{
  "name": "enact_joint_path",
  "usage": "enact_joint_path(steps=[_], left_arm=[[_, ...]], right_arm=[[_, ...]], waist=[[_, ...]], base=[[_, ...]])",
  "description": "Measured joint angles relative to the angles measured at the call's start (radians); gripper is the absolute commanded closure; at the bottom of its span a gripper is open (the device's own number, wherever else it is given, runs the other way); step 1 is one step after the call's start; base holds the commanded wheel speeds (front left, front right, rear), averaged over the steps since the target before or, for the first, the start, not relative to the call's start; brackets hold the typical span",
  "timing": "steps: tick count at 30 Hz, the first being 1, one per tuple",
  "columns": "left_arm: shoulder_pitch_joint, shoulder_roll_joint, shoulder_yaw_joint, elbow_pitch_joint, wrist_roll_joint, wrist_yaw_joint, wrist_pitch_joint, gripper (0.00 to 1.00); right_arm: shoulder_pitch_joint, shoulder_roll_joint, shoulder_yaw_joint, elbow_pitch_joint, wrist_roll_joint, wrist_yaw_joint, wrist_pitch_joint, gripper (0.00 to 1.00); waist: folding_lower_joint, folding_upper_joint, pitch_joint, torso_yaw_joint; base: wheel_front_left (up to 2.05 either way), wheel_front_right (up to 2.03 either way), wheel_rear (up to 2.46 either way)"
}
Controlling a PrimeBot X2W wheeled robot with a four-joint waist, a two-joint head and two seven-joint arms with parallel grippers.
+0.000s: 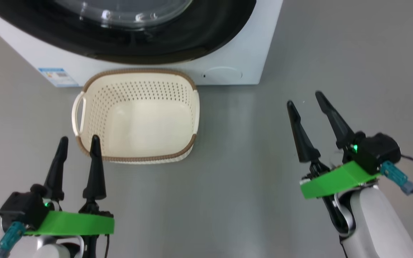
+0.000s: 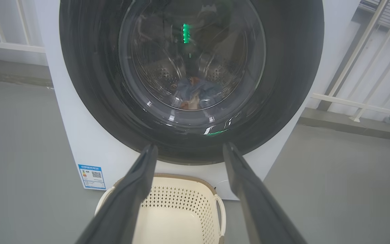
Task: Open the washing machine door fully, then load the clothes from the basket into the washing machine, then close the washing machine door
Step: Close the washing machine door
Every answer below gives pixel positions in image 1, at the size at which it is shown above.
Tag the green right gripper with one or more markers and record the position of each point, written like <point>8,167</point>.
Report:
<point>335,181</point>

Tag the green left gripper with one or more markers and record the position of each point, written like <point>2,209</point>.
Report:
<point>74,224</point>

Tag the glass washing machine door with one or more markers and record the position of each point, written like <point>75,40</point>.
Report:
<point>192,43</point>

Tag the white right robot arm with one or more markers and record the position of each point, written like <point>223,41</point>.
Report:
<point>378,225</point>

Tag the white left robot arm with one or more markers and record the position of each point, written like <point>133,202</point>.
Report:
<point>45,251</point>

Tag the white front-load washing machine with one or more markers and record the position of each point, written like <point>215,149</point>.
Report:
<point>256,43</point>

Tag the cream perforated laundry basket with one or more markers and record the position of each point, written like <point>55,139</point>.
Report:
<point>138,122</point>

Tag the blue white energy label sticker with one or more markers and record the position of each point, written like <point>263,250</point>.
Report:
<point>57,77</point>

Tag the round white filter cover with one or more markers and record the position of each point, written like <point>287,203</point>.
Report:
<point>222,73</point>

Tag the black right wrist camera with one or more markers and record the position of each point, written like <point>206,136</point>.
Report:
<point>375,150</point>

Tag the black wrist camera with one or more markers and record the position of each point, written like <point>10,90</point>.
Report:
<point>22,209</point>
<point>375,150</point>

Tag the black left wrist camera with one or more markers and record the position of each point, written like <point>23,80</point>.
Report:
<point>22,209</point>

